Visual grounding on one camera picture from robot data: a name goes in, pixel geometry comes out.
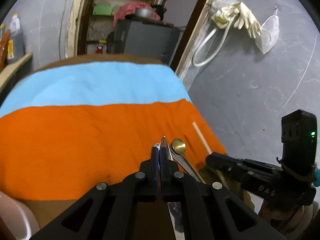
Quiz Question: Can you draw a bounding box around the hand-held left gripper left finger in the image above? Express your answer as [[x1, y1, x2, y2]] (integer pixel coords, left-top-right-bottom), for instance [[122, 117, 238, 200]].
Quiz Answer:
[[30, 146, 160, 240]]

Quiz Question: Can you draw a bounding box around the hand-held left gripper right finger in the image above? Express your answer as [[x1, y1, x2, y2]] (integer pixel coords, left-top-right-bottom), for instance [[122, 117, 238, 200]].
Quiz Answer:
[[160, 146, 287, 240]]

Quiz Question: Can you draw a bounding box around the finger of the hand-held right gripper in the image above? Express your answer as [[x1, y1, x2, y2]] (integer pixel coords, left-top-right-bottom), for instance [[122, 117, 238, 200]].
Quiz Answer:
[[205, 152, 270, 175], [207, 164, 253, 188]]

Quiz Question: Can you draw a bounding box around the gold spoon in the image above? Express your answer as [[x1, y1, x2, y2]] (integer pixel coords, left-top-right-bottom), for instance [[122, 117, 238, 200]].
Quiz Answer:
[[171, 138, 207, 184]]

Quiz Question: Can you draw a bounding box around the wooden chopstick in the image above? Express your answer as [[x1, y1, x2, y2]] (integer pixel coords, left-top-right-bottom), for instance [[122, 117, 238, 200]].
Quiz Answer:
[[192, 122, 212, 155]]

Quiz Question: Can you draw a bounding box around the white plastic utensil basket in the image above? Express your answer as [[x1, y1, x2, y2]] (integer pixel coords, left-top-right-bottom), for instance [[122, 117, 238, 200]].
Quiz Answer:
[[0, 192, 40, 240]]

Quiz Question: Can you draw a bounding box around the person's right hand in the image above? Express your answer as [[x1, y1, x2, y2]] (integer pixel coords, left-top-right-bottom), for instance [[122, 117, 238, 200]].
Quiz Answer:
[[259, 200, 320, 234]]

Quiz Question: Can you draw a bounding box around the striped colourful cloth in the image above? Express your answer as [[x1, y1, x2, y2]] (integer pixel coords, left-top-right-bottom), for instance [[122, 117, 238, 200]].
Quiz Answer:
[[0, 54, 255, 240]]

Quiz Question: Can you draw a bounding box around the white hanging mask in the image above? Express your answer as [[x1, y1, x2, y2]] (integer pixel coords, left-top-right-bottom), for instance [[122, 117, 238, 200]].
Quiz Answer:
[[255, 6, 279, 54]]

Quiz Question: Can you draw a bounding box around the grey cabinet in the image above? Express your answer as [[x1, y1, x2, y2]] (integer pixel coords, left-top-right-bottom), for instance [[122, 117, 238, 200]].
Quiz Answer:
[[107, 19, 182, 64]]

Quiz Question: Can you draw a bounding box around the cream rubber glove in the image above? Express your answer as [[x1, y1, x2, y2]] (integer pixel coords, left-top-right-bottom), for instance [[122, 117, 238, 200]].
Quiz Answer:
[[212, 4, 240, 29], [234, 2, 262, 38]]

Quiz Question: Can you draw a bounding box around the metal pot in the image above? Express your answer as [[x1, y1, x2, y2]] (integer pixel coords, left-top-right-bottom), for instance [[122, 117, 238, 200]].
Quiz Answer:
[[134, 7, 155, 18]]

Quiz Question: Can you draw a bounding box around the black bag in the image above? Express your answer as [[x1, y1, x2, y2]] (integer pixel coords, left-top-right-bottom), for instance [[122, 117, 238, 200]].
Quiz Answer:
[[151, 5, 167, 20]]

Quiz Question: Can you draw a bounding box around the pink cloth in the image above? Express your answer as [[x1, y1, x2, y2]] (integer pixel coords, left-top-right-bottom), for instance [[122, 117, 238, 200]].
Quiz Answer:
[[112, 1, 160, 27]]

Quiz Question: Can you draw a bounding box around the green box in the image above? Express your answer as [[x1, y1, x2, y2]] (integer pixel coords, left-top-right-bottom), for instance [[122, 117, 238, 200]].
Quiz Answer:
[[92, 4, 113, 16]]

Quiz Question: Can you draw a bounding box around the brown oil jug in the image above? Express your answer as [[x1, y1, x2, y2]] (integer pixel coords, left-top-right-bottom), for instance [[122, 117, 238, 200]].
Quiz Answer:
[[7, 13, 25, 64]]

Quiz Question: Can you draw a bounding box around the red spice packet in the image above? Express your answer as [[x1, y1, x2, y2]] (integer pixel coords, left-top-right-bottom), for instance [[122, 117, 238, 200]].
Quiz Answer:
[[0, 29, 12, 70]]

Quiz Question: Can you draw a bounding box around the white hose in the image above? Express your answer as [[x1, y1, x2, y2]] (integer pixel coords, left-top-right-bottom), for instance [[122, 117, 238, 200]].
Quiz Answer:
[[192, 15, 237, 67]]

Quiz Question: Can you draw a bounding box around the wooden door frame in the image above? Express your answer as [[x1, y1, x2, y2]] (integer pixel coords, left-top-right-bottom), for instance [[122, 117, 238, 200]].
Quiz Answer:
[[60, 0, 225, 73]]

